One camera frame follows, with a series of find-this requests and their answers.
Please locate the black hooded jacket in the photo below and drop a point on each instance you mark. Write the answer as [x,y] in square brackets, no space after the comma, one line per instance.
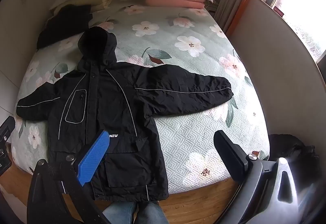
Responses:
[107,101]

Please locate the person's blue jeans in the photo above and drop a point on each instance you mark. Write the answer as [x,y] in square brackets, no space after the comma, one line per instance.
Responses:
[122,213]

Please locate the small red box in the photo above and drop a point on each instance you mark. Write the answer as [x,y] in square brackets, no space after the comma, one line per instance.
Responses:
[279,12]

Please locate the cream folded quilt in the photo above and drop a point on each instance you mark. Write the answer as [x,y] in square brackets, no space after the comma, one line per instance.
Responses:
[98,1]

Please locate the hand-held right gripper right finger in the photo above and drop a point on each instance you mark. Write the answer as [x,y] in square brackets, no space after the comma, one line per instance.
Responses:
[228,154]

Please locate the pink folded blanket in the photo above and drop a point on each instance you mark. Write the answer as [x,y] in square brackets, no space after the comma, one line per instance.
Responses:
[173,1]

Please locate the dark cloth pile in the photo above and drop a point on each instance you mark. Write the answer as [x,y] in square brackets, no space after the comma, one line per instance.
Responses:
[293,149]

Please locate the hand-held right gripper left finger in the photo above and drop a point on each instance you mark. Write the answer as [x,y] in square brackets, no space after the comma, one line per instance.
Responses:
[93,157]

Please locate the floral quilted bedspread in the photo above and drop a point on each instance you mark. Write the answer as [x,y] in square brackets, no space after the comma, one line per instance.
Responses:
[191,73]

